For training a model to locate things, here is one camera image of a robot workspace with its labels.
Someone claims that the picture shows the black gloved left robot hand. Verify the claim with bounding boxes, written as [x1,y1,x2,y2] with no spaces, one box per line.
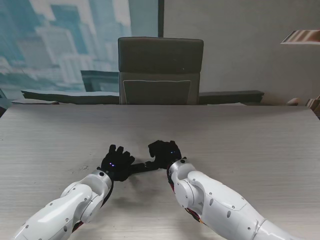
[100,144,136,183]

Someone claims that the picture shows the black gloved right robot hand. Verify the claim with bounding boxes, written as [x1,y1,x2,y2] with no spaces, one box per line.
[144,139,183,171]

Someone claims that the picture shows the black remote control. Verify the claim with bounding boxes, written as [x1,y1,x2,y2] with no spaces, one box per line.
[128,161,161,176]

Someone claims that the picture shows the long dark low ledge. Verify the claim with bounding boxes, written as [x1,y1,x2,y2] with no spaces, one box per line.
[21,89,120,104]

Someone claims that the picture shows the short dark low ledge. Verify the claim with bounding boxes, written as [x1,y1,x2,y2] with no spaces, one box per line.
[198,89,265,104]

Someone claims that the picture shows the dark grey office chair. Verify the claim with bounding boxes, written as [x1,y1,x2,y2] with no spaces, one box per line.
[117,36,205,105]

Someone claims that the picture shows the dark grey paper stack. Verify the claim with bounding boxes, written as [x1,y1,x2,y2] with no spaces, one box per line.
[11,98,60,105]

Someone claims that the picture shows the red black right arm cable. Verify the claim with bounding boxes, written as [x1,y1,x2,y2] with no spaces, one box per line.
[169,174,205,224]

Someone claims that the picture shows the red black arm cable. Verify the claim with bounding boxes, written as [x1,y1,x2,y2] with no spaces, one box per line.
[71,183,115,235]
[169,174,205,224]

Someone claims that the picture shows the red black left arm cable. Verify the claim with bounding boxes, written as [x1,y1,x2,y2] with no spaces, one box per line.
[71,183,115,235]

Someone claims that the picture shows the brown wooden wall shelf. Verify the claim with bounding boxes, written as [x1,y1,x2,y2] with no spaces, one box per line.
[280,29,320,45]

